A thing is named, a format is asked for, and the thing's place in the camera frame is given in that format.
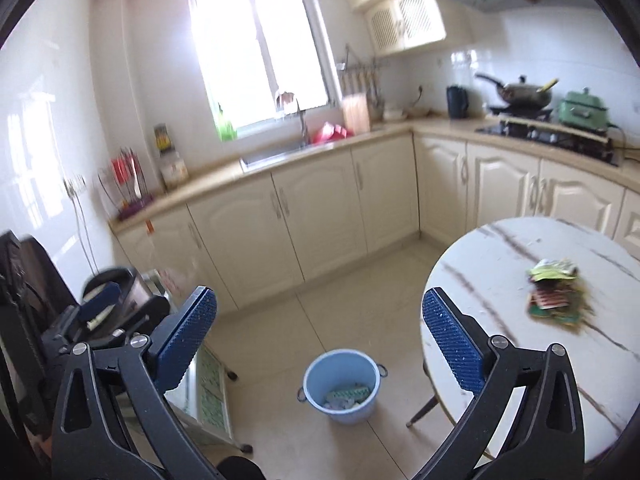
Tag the steel appliance with black lid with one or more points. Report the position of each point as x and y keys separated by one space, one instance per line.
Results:
x=145 y=292

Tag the metal cart with green panel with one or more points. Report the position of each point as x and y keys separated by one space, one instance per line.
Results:
x=210 y=395

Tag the yellow black packet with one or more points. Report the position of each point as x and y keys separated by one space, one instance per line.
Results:
x=163 y=137

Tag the white bowls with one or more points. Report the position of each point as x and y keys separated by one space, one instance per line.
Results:
x=395 y=112

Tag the red white checkered wrapper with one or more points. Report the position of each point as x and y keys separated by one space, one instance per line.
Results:
x=550 y=300

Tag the white food container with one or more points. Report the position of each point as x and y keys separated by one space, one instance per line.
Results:
x=174 y=172

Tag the kitchen window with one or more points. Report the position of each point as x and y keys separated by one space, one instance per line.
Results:
x=260 y=50

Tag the black gas stove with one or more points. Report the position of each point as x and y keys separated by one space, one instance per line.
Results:
x=550 y=135

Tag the green electric cooker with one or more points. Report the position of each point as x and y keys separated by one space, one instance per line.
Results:
x=582 y=110

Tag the green checkered plastic bag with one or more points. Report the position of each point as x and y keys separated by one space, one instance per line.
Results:
x=356 y=391

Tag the hanging utensil rack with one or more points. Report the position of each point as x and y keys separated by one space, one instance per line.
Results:
x=365 y=77

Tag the cream upper cabinets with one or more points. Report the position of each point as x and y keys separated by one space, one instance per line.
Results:
x=400 y=10

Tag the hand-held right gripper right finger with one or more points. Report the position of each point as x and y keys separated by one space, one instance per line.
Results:
x=452 y=340

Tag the wooden cutting board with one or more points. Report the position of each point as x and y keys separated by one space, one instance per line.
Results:
x=356 y=112

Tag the metal faucet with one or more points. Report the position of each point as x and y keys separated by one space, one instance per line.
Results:
x=301 y=125

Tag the black kettle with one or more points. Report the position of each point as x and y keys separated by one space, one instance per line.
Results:
x=457 y=102

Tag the red plastic item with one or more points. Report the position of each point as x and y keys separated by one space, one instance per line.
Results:
x=330 y=134

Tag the bright green plastic item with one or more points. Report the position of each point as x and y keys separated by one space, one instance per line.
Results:
x=226 y=127

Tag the steel sink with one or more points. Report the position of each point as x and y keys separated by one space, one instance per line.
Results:
x=280 y=155

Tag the black wok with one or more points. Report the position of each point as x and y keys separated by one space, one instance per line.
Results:
x=522 y=92

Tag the yellow green snack packet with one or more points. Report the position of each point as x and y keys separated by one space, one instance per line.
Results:
x=552 y=270

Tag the blue plastic bucket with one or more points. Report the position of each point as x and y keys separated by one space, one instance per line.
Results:
x=320 y=385

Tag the purple rack with red utensils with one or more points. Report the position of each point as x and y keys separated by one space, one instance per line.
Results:
x=125 y=180

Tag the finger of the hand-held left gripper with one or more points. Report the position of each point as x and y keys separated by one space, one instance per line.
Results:
x=102 y=302

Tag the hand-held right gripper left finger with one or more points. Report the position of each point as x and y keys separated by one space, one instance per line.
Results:
x=187 y=330

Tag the black table leg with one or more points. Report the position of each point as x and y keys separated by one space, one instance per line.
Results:
x=425 y=409

